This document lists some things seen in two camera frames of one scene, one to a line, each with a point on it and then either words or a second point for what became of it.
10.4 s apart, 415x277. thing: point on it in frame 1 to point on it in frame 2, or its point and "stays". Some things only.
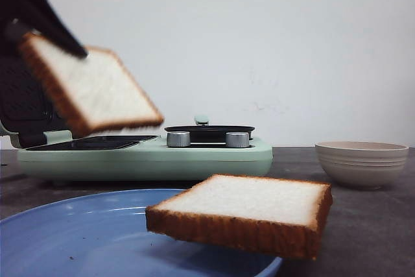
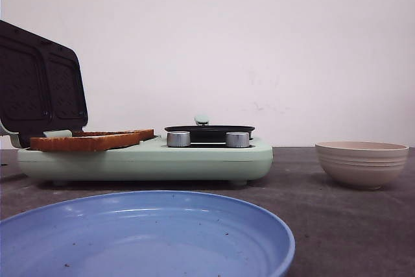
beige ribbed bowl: (362, 165) stays
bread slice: (96, 93) to (85, 143)
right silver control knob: (237, 139) stays
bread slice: (260, 215) to (144, 133)
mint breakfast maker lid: (26, 110) stays
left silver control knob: (178, 139) stays
